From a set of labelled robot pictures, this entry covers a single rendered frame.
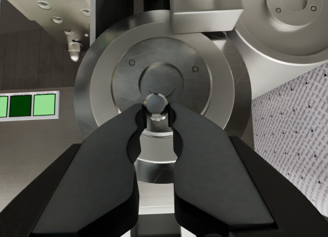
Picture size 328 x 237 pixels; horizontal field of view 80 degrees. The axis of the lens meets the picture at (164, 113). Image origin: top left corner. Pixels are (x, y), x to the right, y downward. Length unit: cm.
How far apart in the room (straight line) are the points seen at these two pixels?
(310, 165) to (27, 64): 256
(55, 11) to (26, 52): 222
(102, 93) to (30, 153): 44
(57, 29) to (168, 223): 55
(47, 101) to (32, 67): 200
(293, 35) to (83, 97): 19
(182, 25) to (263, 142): 29
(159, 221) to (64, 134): 34
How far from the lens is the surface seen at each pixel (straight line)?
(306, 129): 30
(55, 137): 56
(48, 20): 51
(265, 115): 39
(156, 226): 61
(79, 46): 58
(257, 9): 22
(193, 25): 17
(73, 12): 47
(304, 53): 21
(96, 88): 17
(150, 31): 18
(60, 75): 234
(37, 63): 255
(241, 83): 18
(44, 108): 57
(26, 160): 60
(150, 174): 16
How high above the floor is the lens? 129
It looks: 8 degrees down
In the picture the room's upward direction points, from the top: 177 degrees clockwise
